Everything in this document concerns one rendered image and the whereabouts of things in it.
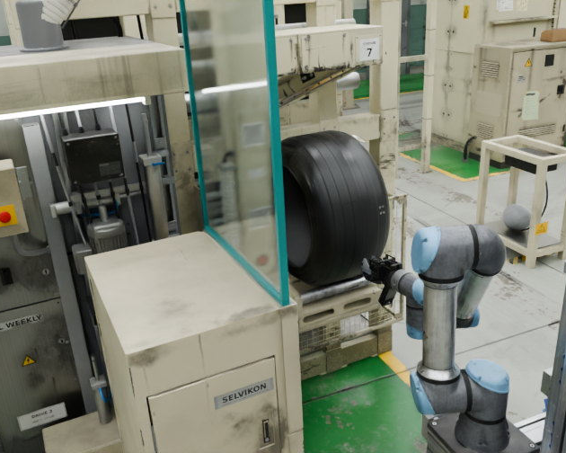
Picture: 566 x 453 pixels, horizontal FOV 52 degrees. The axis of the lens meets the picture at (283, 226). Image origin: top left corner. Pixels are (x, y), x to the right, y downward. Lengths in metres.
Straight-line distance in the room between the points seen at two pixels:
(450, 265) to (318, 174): 0.62
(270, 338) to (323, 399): 1.74
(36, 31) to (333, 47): 1.03
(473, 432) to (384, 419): 1.23
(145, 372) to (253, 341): 0.25
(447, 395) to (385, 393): 1.47
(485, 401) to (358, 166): 0.83
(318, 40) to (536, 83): 4.67
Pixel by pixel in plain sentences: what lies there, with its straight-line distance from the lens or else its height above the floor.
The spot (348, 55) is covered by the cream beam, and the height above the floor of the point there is 1.69.
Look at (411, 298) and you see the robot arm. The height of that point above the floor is 1.05.
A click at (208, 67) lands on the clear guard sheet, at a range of 1.53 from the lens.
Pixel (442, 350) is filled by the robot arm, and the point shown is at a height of 1.04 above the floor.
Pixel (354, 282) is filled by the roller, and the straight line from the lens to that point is 2.21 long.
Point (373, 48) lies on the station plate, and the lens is 2.41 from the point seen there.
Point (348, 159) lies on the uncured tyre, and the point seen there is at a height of 1.39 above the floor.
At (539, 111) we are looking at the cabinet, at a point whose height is 0.57.
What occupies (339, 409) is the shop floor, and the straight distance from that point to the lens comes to 3.04.
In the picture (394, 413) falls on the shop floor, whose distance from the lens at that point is 3.04.
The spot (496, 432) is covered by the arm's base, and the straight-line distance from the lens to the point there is 1.82.
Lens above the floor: 1.95
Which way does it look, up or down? 22 degrees down
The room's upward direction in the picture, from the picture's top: 3 degrees counter-clockwise
